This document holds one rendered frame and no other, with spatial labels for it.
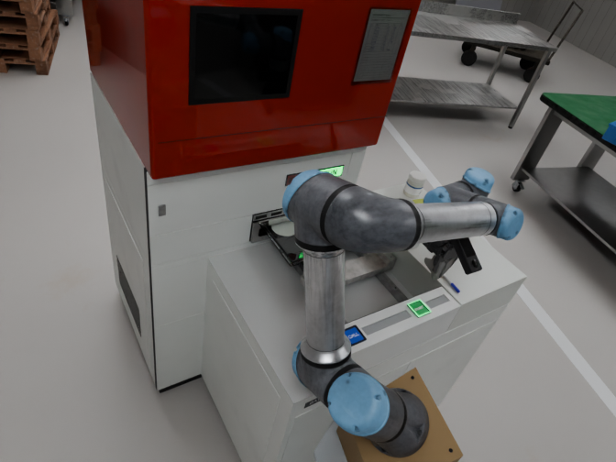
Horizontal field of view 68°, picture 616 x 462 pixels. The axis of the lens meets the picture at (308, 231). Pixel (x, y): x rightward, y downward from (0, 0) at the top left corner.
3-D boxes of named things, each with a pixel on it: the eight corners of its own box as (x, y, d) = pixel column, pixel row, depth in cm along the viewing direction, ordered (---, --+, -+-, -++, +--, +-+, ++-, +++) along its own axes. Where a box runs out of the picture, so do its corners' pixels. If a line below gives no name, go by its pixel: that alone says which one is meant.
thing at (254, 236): (249, 240, 172) (251, 221, 166) (344, 217, 194) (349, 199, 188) (251, 243, 171) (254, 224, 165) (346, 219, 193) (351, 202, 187)
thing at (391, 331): (294, 368, 136) (302, 340, 127) (427, 313, 164) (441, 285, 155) (311, 395, 131) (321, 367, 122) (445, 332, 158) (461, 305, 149)
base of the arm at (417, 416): (439, 442, 102) (423, 434, 95) (381, 467, 106) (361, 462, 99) (413, 379, 112) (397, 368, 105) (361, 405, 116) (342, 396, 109)
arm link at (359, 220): (377, 205, 70) (533, 200, 100) (331, 185, 78) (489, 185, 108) (361, 275, 73) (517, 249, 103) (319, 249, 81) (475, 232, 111)
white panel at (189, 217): (148, 267, 157) (143, 167, 132) (341, 218, 197) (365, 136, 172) (151, 272, 155) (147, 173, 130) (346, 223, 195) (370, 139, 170)
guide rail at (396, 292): (334, 229, 191) (335, 224, 189) (337, 228, 192) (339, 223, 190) (412, 317, 161) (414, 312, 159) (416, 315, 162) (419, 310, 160)
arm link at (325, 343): (326, 423, 102) (323, 194, 77) (289, 383, 113) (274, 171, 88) (367, 397, 108) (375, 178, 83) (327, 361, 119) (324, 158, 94)
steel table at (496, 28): (516, 130, 524) (564, 37, 459) (354, 122, 463) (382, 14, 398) (481, 100, 579) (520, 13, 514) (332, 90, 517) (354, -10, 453)
